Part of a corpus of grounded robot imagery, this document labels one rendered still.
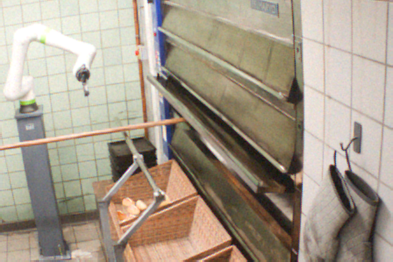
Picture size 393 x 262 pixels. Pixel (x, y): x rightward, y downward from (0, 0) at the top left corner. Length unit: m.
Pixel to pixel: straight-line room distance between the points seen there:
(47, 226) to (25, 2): 1.75
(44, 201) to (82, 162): 0.68
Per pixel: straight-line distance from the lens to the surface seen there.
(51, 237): 4.19
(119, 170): 3.69
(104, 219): 2.98
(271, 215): 2.19
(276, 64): 1.92
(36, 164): 3.94
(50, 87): 4.36
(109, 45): 4.34
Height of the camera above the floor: 2.22
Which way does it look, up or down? 19 degrees down
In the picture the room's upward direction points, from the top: 5 degrees counter-clockwise
